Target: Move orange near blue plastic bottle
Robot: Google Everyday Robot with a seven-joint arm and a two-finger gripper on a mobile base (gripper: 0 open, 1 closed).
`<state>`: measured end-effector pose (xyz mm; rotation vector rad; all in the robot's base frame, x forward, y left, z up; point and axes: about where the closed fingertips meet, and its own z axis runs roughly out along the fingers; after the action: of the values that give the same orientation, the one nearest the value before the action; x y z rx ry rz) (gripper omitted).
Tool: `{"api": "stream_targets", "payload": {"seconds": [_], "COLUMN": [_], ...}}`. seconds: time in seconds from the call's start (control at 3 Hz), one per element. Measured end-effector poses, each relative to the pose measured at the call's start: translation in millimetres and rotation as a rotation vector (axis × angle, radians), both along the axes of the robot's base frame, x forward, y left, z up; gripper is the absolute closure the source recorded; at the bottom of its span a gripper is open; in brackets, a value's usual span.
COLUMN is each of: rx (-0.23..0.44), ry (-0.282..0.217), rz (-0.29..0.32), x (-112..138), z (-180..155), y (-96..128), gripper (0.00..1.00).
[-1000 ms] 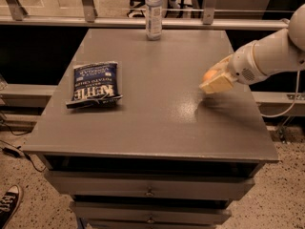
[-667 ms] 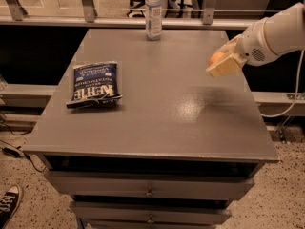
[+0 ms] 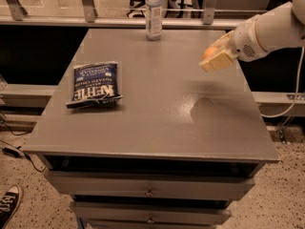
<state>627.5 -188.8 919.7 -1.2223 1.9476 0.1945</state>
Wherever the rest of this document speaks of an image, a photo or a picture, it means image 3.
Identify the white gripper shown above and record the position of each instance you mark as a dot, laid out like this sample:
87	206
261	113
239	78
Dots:
244	41

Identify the orange fruit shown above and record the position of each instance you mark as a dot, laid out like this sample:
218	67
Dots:
209	52

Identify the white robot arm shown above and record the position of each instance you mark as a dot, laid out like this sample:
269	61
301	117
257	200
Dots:
282	27

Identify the clear plastic water bottle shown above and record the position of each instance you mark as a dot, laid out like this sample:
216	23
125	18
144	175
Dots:
154	19

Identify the grey drawer cabinet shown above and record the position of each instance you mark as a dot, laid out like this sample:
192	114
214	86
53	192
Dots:
173	119

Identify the blue Kettle chips bag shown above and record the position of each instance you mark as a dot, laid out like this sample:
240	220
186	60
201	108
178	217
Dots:
94	84

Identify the upper grey drawer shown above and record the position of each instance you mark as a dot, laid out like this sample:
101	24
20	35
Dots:
150	186

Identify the grey drawer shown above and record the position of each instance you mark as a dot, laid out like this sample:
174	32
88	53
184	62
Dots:
150	186
149	214

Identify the lower grey drawer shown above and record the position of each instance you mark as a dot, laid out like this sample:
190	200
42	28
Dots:
149	214

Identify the metal window railing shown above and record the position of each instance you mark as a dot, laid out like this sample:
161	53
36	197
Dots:
191	14

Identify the black white sneaker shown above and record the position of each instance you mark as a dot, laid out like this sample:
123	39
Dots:
9	203

